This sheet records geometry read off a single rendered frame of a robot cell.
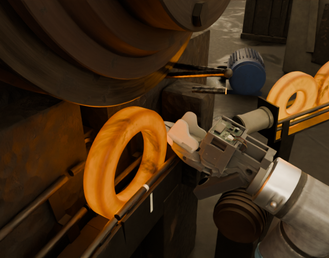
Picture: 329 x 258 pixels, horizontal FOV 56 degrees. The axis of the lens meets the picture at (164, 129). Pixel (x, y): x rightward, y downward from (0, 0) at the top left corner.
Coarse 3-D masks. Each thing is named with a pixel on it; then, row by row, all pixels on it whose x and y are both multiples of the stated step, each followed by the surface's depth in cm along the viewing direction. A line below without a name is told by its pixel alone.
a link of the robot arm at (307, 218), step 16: (304, 176) 50; (304, 192) 48; (320, 192) 48; (288, 208) 48; (304, 208) 47; (320, 208) 47; (288, 224) 51; (304, 224) 48; (320, 224) 47; (304, 240) 49; (320, 240) 48; (320, 256) 50
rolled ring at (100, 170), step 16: (128, 112) 46; (144, 112) 47; (112, 128) 43; (128, 128) 44; (144, 128) 48; (160, 128) 52; (96, 144) 42; (112, 144) 42; (144, 144) 55; (160, 144) 54; (96, 160) 42; (112, 160) 42; (144, 160) 56; (160, 160) 56; (96, 176) 42; (112, 176) 43; (144, 176) 55; (96, 192) 42; (112, 192) 45; (128, 192) 53; (96, 208) 45; (112, 208) 46
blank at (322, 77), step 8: (328, 64) 83; (320, 72) 83; (328, 72) 81; (320, 80) 82; (328, 80) 83; (320, 88) 83; (328, 88) 84; (320, 96) 84; (328, 96) 86; (328, 112) 89
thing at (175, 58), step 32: (0, 0) 22; (0, 32) 22; (32, 32) 25; (192, 32) 51; (0, 64) 28; (32, 64) 25; (64, 64) 28; (64, 96) 29; (96, 96) 33; (128, 96) 39
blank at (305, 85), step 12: (300, 72) 79; (276, 84) 78; (288, 84) 77; (300, 84) 79; (312, 84) 80; (276, 96) 77; (288, 96) 79; (300, 96) 83; (312, 96) 83; (288, 108) 85; (300, 108) 83
